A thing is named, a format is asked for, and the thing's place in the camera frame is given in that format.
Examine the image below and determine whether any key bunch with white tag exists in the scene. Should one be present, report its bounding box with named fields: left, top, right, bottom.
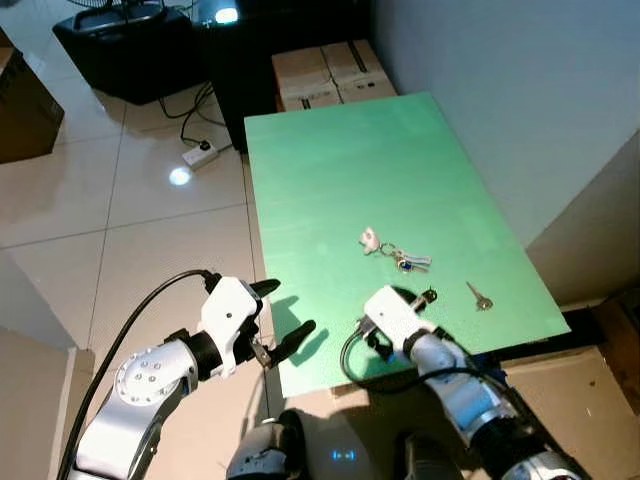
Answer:
left=359, top=227, right=433, bottom=274

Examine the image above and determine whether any single silver key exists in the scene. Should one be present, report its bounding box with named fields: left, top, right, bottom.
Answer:
left=466, top=281, right=494, bottom=312

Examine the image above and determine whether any blue cloth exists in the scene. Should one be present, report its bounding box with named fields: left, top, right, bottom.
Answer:
left=468, top=350, right=513, bottom=389

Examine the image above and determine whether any robot torso with blue light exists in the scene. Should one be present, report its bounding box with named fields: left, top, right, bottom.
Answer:
left=225, top=405, right=471, bottom=480

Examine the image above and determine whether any black toner box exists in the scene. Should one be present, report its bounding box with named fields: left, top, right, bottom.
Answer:
left=478, top=305, right=603, bottom=359

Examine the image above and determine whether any green table mat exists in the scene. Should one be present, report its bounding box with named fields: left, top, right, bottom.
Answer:
left=243, top=92, right=572, bottom=399

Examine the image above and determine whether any white power strip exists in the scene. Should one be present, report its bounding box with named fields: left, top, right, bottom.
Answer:
left=182, top=140, right=221, bottom=170

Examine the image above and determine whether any brown box with grey device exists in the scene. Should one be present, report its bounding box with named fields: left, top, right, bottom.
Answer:
left=590, top=288, right=640, bottom=403

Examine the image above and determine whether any pale cardboard box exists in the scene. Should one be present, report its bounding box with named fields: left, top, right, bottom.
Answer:
left=272, top=47, right=342, bottom=112
left=322, top=39, right=397, bottom=105

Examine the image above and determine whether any beige cabinet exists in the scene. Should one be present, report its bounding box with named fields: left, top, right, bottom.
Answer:
left=0, top=325, right=97, bottom=480

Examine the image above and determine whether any black cabinet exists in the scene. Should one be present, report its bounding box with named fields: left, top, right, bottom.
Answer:
left=193, top=0, right=377, bottom=153

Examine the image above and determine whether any black speaker box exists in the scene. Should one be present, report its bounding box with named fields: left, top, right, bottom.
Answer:
left=52, top=0, right=213, bottom=106

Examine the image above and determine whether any dark brown cardboard box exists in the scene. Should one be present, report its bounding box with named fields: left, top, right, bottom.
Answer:
left=0, top=45, right=65, bottom=165

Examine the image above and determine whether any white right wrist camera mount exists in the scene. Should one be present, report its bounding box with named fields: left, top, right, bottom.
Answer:
left=362, top=287, right=437, bottom=347

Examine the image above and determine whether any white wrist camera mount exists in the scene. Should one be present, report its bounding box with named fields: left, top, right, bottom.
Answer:
left=362, top=287, right=437, bottom=347
left=200, top=277, right=264, bottom=380

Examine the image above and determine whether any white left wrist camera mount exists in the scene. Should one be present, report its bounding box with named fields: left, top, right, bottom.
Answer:
left=200, top=277, right=264, bottom=380

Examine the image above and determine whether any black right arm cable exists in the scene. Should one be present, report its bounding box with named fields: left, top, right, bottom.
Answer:
left=339, top=318, right=501, bottom=393

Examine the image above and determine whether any black floor cable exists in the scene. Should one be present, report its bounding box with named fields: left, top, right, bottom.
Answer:
left=160, top=82, right=239, bottom=153

